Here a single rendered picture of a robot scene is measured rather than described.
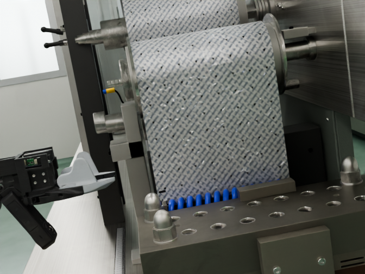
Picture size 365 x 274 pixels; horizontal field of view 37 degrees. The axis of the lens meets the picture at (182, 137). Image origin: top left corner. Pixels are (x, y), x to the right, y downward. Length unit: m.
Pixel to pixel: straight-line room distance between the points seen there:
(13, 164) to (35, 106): 5.68
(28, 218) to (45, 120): 5.69
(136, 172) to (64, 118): 5.58
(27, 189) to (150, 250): 0.25
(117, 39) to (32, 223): 0.46
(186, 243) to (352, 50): 0.38
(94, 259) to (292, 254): 0.48
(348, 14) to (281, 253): 0.36
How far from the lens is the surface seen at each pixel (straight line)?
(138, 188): 1.03
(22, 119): 6.66
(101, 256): 1.15
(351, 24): 0.86
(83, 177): 0.91
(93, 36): 1.21
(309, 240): 0.79
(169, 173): 0.95
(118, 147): 1.01
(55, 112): 6.59
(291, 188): 0.93
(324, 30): 0.97
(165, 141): 0.93
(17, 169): 0.92
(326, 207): 0.85
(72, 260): 1.17
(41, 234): 0.95
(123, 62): 0.96
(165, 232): 0.79
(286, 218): 0.82
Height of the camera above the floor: 1.32
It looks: 11 degrees down
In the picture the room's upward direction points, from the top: 9 degrees counter-clockwise
